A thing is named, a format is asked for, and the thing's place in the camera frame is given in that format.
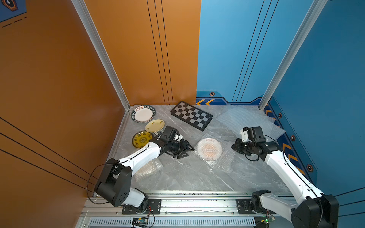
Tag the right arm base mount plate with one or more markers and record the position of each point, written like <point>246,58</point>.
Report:
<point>244,207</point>

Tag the left bubble wrapped plate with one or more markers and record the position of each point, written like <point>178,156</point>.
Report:
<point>149,169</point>

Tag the black white checkerboard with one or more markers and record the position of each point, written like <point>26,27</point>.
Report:
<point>191,115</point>

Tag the right circuit board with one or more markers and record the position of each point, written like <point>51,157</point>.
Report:
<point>263,222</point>

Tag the yellow black patterned plate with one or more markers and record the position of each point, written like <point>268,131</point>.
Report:
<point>141,139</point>

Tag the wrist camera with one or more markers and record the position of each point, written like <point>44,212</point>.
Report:
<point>178,137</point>
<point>244,135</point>

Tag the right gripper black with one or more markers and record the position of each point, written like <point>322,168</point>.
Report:
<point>236,147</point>

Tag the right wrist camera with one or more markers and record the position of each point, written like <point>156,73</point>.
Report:
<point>244,135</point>

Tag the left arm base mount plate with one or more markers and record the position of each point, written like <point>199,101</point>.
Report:
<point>148,206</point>

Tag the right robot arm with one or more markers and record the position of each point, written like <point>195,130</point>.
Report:
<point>312,208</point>

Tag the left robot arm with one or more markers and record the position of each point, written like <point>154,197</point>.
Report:
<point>114,183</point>

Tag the left circuit board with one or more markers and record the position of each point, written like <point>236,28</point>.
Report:
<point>141,222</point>

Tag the cream yellow dinner plate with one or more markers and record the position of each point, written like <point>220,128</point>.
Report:
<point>155,126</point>

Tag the circuit board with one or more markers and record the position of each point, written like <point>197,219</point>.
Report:
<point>141,222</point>
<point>263,222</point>

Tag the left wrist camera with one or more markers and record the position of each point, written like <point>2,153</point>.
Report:
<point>178,137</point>

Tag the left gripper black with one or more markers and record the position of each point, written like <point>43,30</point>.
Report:
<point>184,146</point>

